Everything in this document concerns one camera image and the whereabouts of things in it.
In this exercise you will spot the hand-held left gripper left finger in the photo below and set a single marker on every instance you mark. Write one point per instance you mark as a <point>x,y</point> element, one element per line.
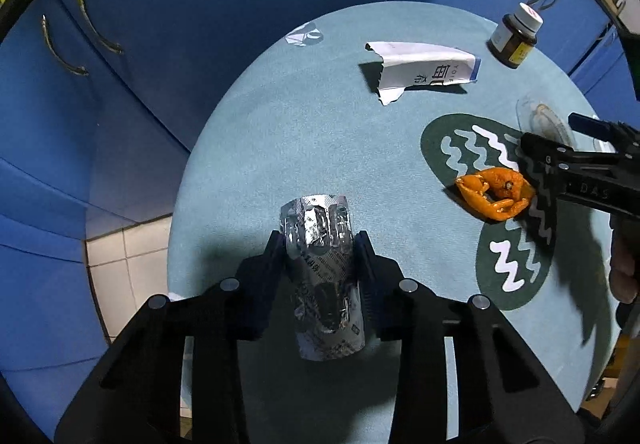
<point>260,284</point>

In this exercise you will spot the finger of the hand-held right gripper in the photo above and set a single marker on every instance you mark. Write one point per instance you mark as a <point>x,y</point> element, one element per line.
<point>585,122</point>
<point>540,164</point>

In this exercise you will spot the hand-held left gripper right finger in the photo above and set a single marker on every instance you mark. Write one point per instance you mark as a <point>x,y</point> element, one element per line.
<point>372,284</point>

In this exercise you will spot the clear glass ashtray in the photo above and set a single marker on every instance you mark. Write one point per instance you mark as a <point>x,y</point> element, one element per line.
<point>542,117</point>

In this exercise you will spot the silver blister pack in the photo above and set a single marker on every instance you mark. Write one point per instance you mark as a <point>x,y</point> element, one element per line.
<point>320,274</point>

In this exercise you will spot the orange peel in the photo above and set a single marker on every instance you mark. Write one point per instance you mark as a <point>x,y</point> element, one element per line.
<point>492,194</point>

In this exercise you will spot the brown medicine bottle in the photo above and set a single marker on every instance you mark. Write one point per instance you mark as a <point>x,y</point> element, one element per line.
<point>515,37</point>

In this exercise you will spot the torn white paper packet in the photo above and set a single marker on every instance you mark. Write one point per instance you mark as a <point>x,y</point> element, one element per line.
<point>420,67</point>

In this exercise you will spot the person's right hand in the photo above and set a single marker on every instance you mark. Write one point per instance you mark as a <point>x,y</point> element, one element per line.
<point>625,269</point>

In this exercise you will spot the round table blue cloth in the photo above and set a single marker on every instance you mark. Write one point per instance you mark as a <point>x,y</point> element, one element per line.
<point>350,149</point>

